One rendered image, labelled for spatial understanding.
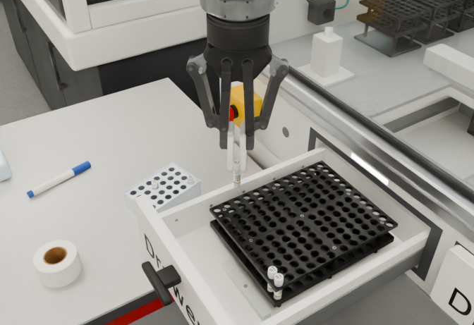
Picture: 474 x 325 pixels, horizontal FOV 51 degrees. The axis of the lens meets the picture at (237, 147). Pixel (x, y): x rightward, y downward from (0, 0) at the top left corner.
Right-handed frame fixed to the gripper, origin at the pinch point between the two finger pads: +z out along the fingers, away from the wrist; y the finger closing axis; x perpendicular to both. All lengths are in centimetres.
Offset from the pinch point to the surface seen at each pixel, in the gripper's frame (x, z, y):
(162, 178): 17.0, 21.5, -15.5
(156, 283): -16.4, 9.9, -9.4
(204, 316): -20.4, 10.7, -2.7
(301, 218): -2.6, 10.9, 9.9
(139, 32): 67, 14, -30
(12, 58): 213, 101, -151
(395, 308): -4.0, 29.9, 27.3
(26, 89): 178, 101, -128
